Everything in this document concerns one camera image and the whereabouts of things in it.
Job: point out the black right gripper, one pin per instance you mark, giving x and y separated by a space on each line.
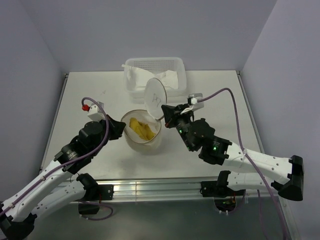
170 111

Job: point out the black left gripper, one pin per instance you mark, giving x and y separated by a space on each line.
118 125

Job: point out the yellow bra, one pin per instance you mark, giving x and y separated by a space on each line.
141 129

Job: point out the white bra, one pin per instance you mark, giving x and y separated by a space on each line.
137 78

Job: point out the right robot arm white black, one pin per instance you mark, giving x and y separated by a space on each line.
244 168

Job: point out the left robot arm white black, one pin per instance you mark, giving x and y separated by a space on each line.
19 213

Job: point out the white perforated plastic basket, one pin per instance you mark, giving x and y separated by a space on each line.
158 65

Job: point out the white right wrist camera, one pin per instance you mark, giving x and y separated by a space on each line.
194 103

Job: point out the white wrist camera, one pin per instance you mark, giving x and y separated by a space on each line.
194 103
93 112

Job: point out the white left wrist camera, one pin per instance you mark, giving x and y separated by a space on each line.
93 112

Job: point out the aluminium mounting rail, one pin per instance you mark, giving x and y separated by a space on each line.
150 190

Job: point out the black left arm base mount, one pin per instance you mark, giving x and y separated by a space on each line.
94 198

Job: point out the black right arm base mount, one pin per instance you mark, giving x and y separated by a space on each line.
224 197

